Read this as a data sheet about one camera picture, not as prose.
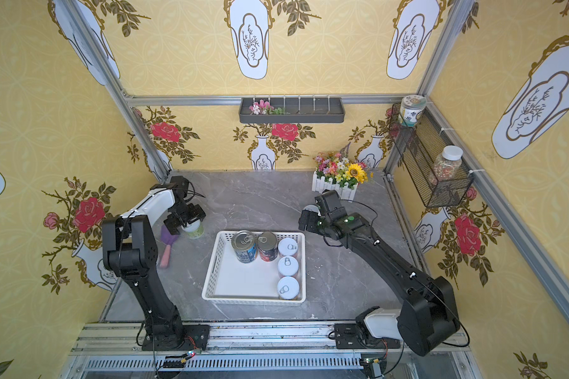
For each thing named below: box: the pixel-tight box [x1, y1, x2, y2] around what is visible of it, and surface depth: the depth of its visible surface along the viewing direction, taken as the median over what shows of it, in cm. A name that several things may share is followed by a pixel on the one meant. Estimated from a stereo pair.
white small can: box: [180, 219, 205, 240], surface depth 97 cm
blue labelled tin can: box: [231, 229, 258, 264], surface depth 87 cm
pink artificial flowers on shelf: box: [248, 99, 286, 116], surface depth 89 cm
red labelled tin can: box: [256, 231, 279, 263], surface depth 87 cm
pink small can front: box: [278, 237, 298, 257], surface depth 90 cm
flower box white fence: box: [311, 142, 369, 203], surface depth 102 cm
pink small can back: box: [277, 255, 299, 277], surface depth 85 cm
